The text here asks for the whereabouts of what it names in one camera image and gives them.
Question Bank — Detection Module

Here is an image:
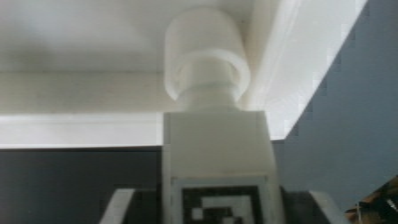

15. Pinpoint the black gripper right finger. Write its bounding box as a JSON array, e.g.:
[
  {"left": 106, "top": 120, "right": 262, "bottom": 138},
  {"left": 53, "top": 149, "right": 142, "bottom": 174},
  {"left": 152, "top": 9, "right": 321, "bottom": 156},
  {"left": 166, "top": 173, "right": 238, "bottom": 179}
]
[{"left": 280, "top": 189, "right": 349, "bottom": 224}]

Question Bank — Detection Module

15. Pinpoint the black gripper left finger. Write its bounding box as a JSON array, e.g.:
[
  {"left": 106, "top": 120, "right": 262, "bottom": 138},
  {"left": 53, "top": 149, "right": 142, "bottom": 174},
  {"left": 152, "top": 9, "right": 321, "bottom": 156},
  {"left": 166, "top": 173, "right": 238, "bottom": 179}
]
[{"left": 97, "top": 188, "right": 161, "bottom": 224}]

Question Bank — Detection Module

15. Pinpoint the white table leg with tag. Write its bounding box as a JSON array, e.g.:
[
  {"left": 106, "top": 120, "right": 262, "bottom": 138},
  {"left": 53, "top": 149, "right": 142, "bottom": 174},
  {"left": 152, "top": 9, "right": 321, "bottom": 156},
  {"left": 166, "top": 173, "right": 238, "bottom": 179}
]
[{"left": 161, "top": 7, "right": 286, "bottom": 224}]

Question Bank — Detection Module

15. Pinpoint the white square table top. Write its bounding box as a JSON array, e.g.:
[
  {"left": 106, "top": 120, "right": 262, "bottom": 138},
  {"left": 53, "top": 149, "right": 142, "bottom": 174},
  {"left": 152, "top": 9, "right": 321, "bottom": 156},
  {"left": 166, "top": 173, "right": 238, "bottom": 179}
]
[{"left": 0, "top": 0, "right": 367, "bottom": 149}]

